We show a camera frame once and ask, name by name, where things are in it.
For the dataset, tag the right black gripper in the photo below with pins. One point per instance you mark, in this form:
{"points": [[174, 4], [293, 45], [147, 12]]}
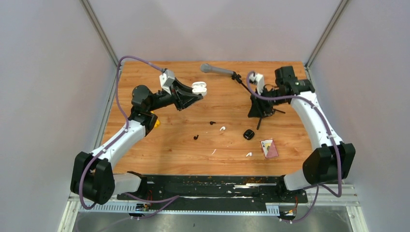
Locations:
{"points": [[262, 100]]}

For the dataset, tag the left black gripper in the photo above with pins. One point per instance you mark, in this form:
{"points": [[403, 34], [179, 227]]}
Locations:
{"points": [[183, 100]]}

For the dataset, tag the white earbud charging case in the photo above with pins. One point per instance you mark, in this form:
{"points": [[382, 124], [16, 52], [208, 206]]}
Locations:
{"points": [[199, 88]]}

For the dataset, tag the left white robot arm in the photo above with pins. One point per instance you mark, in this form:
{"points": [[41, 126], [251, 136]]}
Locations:
{"points": [[93, 176]]}

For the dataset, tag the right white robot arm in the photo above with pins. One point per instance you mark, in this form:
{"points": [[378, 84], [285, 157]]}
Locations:
{"points": [[331, 158]]}

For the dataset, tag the black earbud charging case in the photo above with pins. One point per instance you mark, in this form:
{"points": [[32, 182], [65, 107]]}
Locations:
{"points": [[249, 134]]}

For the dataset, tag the grey microphone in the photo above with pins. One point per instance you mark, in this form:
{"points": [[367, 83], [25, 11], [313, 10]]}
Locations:
{"points": [[206, 68]]}

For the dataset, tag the yellow triangular plastic part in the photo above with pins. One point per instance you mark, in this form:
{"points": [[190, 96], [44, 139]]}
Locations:
{"points": [[157, 123]]}

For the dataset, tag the playing card box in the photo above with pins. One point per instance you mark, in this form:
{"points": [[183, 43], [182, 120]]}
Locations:
{"points": [[269, 148]]}

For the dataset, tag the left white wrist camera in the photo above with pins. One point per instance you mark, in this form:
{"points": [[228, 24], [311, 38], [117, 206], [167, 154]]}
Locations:
{"points": [[166, 80]]}

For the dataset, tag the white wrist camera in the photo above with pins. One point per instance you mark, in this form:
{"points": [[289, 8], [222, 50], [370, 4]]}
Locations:
{"points": [[257, 79], [166, 80]]}

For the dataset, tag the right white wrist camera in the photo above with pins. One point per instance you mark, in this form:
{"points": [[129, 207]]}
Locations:
{"points": [[257, 79]]}

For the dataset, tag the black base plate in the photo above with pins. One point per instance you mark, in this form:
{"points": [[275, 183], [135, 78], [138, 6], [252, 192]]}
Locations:
{"points": [[219, 192]]}

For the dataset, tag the slotted cable duct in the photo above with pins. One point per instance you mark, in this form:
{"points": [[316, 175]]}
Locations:
{"points": [[270, 210]]}

